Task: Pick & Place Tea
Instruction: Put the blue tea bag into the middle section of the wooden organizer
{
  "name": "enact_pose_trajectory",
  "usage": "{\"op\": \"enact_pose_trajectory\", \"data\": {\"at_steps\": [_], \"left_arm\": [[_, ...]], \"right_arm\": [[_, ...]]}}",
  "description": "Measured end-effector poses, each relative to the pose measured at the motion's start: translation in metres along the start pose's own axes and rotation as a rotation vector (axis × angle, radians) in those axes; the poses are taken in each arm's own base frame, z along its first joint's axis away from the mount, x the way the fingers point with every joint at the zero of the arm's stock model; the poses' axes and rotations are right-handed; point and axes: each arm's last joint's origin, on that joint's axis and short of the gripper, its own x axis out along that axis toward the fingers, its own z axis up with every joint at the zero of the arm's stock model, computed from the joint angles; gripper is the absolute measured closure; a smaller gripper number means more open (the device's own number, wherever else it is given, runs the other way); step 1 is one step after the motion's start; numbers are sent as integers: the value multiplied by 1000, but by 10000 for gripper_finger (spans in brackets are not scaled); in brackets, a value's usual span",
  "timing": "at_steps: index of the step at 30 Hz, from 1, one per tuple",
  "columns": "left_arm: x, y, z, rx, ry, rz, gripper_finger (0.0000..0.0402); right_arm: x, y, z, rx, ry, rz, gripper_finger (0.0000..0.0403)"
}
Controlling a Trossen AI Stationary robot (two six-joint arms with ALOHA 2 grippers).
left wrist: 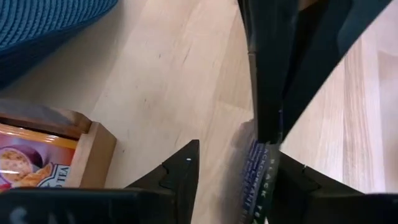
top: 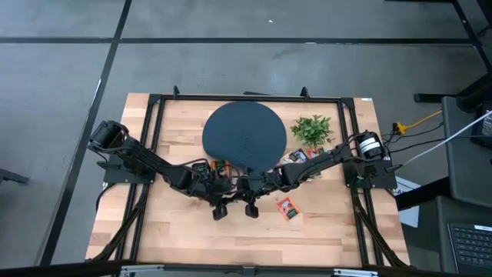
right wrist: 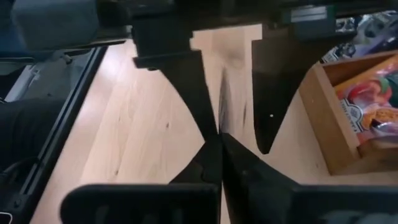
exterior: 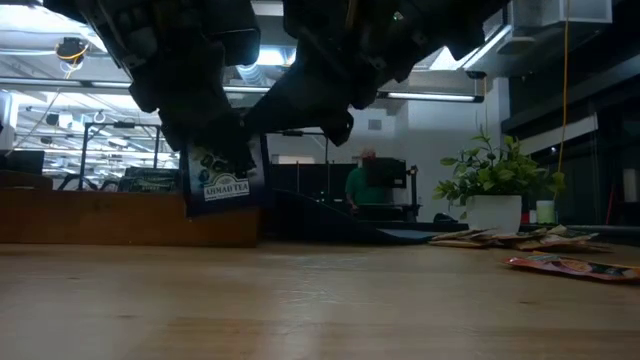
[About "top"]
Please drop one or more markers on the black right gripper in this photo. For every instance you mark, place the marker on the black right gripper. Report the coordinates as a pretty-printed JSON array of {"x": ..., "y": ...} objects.
[{"x": 251, "y": 211}]

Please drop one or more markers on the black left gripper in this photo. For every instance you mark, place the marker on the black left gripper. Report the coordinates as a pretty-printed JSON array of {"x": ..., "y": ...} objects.
[{"x": 220, "y": 212}]

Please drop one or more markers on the dark blue tea packet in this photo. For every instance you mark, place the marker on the dark blue tea packet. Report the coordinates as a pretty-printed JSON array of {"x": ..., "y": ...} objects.
[{"x": 200, "y": 168}]

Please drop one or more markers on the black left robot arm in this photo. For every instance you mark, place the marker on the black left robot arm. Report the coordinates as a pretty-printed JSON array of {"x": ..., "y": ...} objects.
[{"x": 153, "y": 163}]

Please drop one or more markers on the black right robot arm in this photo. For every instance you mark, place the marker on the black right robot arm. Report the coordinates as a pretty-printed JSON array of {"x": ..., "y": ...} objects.
[{"x": 319, "y": 163}]

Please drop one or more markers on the round dark blue placemat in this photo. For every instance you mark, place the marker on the round dark blue placemat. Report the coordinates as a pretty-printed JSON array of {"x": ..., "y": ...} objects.
[{"x": 244, "y": 134}]

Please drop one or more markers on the green plant in white pot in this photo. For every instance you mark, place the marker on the green plant in white pot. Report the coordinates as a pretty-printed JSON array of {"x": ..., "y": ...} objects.
[{"x": 312, "y": 131}]

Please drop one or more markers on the white paper sheet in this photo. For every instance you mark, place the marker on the white paper sheet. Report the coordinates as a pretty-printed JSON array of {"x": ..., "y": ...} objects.
[{"x": 409, "y": 215}]

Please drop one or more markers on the black desk leg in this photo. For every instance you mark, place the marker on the black desk leg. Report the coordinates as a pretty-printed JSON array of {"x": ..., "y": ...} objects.
[{"x": 423, "y": 194}]

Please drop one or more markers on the black crossbar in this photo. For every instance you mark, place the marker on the black crossbar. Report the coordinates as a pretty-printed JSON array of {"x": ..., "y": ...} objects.
[{"x": 57, "y": 269}]

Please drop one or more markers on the black chair foot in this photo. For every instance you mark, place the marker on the black chair foot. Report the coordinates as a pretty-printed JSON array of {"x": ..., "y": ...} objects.
[{"x": 11, "y": 176}]

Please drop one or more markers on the grey side desk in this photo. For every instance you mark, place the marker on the grey side desk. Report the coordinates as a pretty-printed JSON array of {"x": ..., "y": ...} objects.
[{"x": 469, "y": 184}]

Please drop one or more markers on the dark laptop keyboard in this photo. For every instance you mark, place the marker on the dark laptop keyboard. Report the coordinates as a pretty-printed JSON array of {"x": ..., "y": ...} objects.
[{"x": 471, "y": 246}]

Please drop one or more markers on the black box device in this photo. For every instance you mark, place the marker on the black box device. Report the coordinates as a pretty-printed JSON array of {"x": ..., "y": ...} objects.
[{"x": 485, "y": 131}]

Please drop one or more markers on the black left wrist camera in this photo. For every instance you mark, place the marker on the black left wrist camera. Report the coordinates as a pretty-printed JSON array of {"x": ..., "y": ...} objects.
[{"x": 210, "y": 188}]

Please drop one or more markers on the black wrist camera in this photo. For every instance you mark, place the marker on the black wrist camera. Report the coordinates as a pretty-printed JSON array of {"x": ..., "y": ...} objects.
[
  {"x": 210, "y": 188},
  {"x": 270, "y": 182}
]

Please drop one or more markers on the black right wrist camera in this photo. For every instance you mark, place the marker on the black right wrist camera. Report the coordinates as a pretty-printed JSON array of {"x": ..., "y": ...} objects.
[{"x": 270, "y": 182}]

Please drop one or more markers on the black metal table frame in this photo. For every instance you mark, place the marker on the black metal table frame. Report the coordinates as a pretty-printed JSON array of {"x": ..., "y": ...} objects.
[{"x": 192, "y": 98}]

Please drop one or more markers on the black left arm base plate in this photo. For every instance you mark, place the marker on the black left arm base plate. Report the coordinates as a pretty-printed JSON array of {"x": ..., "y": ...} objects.
[{"x": 115, "y": 177}]

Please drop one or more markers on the silver metal bracket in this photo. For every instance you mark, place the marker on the silver metal bracket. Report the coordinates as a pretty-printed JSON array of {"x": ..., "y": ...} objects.
[
  {"x": 142, "y": 269},
  {"x": 355, "y": 273}
]

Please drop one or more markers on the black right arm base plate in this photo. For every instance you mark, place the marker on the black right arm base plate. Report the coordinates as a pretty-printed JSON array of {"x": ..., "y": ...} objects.
[{"x": 384, "y": 181}]

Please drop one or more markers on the black furniture leg frame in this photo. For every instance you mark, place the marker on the black furniture leg frame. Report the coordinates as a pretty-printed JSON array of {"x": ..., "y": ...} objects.
[{"x": 434, "y": 97}]

